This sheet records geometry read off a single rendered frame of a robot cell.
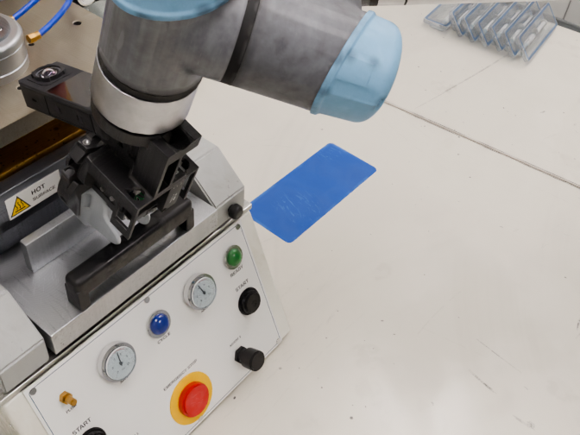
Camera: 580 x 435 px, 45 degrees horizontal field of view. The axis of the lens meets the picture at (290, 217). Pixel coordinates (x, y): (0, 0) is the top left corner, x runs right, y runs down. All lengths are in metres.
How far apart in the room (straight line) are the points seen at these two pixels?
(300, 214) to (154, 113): 0.60
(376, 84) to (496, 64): 1.04
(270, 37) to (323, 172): 0.71
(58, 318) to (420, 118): 0.81
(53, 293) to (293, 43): 0.37
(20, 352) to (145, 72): 0.31
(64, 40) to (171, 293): 0.28
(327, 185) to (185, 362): 0.44
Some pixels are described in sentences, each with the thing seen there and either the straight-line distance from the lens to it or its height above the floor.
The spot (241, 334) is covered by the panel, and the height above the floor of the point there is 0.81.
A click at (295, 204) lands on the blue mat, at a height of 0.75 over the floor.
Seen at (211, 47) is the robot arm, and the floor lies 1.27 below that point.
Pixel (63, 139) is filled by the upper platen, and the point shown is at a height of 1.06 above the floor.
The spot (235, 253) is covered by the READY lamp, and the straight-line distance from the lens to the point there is 0.81.
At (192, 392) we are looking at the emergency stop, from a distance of 0.82.
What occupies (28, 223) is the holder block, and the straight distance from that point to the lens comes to 0.75.
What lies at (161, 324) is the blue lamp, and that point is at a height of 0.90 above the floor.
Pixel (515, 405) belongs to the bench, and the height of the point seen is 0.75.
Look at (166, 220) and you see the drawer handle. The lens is 0.70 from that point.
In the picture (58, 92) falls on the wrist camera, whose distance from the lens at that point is 0.62.
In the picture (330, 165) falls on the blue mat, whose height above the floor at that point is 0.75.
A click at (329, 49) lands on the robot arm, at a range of 0.46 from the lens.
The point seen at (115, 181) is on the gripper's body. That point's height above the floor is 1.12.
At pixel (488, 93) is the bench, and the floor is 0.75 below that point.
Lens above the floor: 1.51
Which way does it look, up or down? 45 degrees down
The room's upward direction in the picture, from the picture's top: 6 degrees clockwise
